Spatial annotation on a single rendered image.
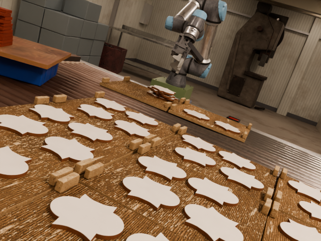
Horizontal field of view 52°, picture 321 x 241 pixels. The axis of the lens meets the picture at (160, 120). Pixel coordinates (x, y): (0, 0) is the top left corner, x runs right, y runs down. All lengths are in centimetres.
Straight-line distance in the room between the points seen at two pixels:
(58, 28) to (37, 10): 45
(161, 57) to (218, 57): 187
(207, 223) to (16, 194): 40
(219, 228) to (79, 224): 31
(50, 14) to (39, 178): 487
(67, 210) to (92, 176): 16
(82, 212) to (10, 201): 13
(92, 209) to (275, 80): 1019
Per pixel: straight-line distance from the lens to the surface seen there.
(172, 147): 115
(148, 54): 1130
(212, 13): 218
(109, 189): 77
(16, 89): 142
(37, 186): 72
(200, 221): 75
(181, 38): 172
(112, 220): 65
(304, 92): 1080
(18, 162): 78
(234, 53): 954
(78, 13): 582
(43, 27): 560
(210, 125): 165
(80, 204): 67
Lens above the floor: 130
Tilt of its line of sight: 15 degrees down
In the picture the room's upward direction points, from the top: 18 degrees clockwise
